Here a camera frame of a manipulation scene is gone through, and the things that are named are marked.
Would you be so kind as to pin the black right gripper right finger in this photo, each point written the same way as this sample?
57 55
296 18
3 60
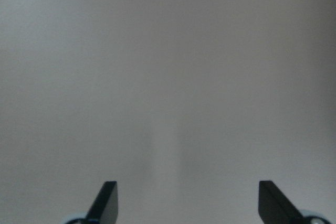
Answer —
274 207

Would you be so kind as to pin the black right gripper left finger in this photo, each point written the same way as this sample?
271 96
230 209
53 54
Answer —
104 208

